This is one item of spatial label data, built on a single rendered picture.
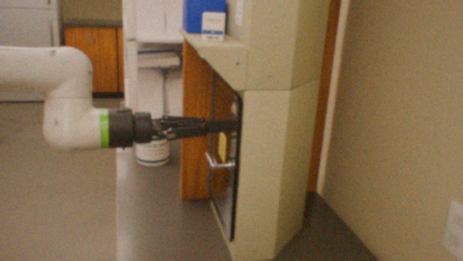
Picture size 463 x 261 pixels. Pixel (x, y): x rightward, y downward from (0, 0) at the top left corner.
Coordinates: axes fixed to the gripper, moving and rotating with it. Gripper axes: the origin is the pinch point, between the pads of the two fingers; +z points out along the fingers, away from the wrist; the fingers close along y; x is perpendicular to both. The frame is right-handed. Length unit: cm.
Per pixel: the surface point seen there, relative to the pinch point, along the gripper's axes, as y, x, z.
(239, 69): -4.6, -15.0, 2.9
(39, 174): 266, 131, -88
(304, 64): 0.4, -15.5, 20.8
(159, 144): 61, 28, -9
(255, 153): -4.7, 5.6, 8.5
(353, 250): -4, 37, 40
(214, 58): -4.6, -17.5, -2.9
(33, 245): 160, 131, -77
